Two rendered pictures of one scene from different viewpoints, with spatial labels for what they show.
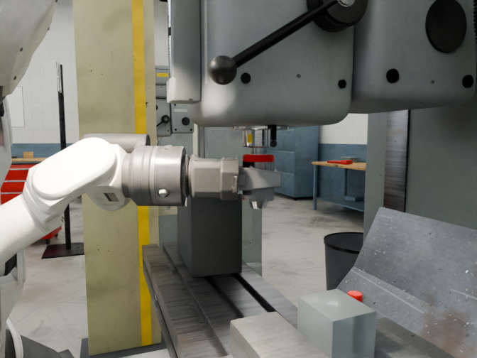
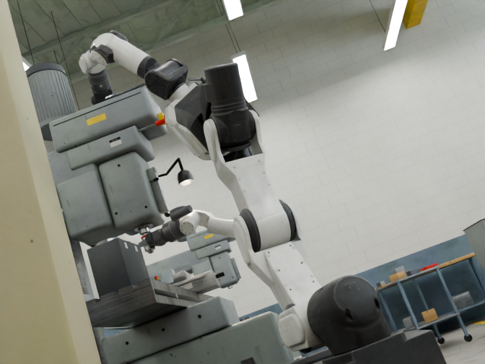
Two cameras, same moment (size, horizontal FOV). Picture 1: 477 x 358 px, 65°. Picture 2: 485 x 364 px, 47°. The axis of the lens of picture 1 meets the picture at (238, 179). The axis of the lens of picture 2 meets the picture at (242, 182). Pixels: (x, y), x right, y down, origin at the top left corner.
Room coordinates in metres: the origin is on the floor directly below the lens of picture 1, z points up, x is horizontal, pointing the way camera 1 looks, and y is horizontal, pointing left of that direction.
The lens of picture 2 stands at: (2.54, 1.30, 0.67)
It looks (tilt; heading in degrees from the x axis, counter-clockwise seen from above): 16 degrees up; 202
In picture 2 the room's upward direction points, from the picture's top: 20 degrees counter-clockwise
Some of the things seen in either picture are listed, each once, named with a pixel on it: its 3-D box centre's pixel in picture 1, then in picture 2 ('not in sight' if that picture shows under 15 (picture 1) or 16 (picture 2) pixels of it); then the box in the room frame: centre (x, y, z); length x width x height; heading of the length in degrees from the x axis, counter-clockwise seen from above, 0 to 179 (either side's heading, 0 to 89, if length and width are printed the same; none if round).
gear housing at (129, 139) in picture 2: not in sight; (112, 155); (0.56, -0.07, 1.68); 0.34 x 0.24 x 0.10; 110
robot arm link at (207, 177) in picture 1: (196, 177); (164, 235); (0.55, 0.06, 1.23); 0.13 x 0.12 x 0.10; 1
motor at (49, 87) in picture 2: not in sight; (51, 102); (0.63, -0.26, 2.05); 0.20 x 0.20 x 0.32
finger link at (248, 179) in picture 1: (259, 179); not in sight; (0.52, -0.03, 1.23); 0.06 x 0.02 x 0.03; 91
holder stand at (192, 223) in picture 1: (206, 222); (120, 269); (0.93, 0.08, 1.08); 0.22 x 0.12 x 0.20; 17
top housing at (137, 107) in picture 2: not in sight; (110, 128); (0.55, -0.04, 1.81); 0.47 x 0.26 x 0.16; 110
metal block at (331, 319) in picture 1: (334, 331); (169, 277); (0.36, -0.10, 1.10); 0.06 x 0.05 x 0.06; 23
